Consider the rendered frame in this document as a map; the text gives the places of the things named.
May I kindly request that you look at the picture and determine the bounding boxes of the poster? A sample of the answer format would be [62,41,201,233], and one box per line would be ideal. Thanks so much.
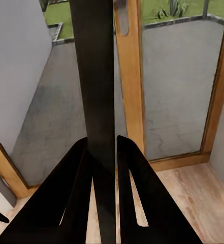
[69,0,116,244]

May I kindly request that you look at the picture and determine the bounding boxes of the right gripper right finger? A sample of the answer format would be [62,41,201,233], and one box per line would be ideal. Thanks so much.
[117,135,203,244]

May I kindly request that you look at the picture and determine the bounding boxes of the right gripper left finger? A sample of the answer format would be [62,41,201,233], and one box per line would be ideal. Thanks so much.
[0,137,92,244]

